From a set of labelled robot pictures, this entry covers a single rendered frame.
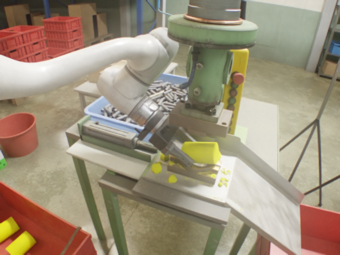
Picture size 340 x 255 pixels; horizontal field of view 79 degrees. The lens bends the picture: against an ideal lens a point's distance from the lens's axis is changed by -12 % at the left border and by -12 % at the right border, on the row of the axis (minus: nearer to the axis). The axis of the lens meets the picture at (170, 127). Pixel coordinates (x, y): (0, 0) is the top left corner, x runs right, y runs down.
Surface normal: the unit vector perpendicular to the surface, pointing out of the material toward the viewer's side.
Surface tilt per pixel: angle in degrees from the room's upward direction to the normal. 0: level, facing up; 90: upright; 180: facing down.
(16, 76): 84
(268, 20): 90
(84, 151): 0
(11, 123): 81
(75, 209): 0
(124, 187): 0
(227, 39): 90
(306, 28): 90
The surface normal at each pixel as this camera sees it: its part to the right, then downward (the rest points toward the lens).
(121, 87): -0.09, 0.21
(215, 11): -0.08, 0.56
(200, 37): -0.35, 0.52
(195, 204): 0.04, -0.82
